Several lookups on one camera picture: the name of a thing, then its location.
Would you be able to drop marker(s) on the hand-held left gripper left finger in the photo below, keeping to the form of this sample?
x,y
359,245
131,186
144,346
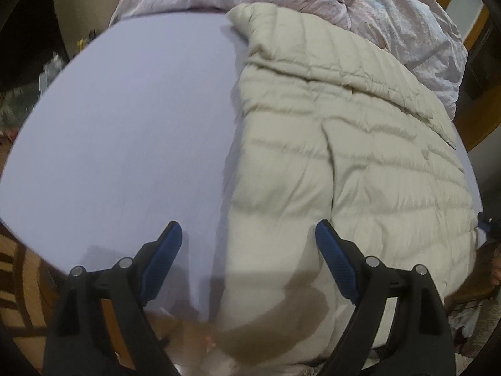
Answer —
x,y
164,250

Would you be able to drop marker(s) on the cream puffer jacket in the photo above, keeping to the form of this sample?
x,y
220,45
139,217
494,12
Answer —
x,y
352,145

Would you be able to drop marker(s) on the wooden bed frame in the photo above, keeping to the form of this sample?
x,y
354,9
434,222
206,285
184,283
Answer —
x,y
475,125

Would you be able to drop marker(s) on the brown patterned rug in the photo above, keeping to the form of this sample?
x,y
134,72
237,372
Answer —
x,y
15,282

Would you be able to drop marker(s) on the person's right hand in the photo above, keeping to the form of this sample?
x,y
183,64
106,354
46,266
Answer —
x,y
496,269

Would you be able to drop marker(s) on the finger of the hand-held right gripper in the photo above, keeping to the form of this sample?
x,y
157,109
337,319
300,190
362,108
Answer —
x,y
485,225

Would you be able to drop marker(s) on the bed with lavender sheet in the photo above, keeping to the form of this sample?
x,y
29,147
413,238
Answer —
x,y
137,125

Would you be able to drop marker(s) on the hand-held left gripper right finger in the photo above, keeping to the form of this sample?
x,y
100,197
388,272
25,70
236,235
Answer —
x,y
332,254

